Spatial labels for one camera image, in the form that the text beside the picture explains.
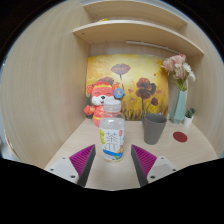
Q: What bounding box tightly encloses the white light bar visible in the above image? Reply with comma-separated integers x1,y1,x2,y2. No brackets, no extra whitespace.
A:
125,40,181,55

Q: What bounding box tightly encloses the yellow poppy flower painting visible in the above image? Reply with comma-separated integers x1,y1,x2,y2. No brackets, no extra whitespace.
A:
85,54,170,122

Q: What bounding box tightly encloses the teal faceted vase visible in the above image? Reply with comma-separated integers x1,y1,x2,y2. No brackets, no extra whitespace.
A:
169,89,188,125

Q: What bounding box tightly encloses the small potted succulent plant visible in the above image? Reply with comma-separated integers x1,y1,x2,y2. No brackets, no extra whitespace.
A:
183,107,197,127

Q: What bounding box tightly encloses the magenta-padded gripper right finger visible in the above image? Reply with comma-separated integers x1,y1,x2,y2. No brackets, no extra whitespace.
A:
130,143,179,188

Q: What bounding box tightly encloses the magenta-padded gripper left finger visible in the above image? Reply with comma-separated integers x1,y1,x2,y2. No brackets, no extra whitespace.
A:
44,143,97,188

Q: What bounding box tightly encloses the clear plastic drink bottle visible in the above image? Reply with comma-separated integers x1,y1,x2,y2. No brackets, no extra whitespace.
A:
98,99,126,162

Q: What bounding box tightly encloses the pink and white flower bouquet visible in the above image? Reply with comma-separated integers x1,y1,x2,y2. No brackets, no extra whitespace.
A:
161,53,197,93

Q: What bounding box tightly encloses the light wooden shelf unit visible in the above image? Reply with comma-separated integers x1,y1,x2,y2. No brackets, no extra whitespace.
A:
72,0,205,57

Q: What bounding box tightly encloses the red plush toy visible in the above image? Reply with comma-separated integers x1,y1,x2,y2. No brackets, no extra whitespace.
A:
83,80,125,128

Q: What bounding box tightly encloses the flat round red coaster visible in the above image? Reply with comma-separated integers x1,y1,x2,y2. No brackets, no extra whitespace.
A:
172,131,188,143

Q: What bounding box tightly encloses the grey cup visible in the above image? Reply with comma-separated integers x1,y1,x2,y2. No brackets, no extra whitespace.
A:
142,113,168,146

